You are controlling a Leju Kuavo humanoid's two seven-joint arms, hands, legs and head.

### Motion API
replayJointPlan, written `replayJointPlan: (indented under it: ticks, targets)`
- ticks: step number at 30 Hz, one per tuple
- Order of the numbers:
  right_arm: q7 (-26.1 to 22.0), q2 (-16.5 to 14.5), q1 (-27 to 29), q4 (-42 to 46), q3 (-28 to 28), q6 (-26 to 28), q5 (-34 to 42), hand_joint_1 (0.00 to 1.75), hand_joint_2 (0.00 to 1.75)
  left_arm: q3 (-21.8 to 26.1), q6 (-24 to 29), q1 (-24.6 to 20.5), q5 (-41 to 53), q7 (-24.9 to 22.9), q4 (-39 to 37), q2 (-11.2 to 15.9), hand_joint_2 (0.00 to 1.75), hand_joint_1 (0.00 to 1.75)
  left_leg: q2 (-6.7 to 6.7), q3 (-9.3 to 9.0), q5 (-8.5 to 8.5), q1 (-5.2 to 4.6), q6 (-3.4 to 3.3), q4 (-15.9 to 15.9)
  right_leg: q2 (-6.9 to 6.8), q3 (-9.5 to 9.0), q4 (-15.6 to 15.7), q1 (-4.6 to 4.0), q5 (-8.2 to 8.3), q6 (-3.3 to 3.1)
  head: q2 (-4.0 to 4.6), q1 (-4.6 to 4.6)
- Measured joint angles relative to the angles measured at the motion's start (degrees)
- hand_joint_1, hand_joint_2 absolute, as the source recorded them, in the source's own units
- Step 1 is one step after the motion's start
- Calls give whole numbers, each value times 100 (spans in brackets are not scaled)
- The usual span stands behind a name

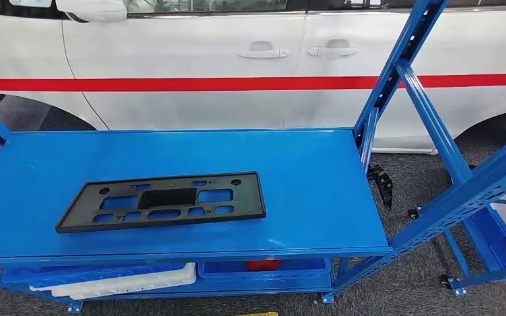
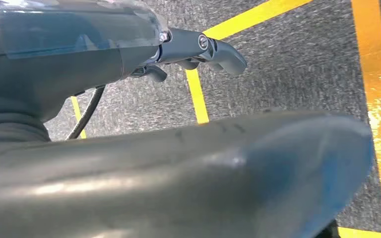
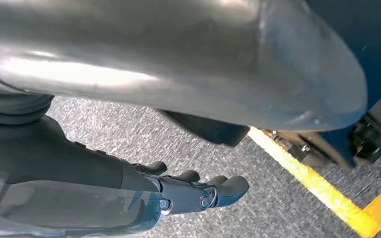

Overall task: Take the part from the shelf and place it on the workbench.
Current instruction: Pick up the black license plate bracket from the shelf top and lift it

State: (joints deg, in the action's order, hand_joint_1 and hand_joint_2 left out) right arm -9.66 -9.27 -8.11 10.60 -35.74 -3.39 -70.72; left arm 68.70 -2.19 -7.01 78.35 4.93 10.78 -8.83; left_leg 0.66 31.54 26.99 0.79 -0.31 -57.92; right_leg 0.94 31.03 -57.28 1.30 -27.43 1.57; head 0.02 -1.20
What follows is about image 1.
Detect white car door handle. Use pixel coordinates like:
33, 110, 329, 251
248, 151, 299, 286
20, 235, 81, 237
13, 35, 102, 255
237, 41, 291, 60
306, 38, 362, 58

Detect blue metal shelf rack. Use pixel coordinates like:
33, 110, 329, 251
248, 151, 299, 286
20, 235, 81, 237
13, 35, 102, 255
0, 0, 506, 314
408, 192, 506, 298

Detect red object in crate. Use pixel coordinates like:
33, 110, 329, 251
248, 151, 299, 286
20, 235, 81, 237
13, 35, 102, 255
246, 259, 283, 272

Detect black plastic license plate bracket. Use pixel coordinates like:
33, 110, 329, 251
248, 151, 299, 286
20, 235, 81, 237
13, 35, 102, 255
55, 171, 267, 234

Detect blue plastic crate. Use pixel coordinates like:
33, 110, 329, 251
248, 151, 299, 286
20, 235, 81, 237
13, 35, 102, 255
197, 259, 333, 291
1, 263, 187, 291
466, 209, 506, 272

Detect white car with red stripe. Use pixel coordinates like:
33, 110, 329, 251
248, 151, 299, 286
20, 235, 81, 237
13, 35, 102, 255
0, 0, 506, 154

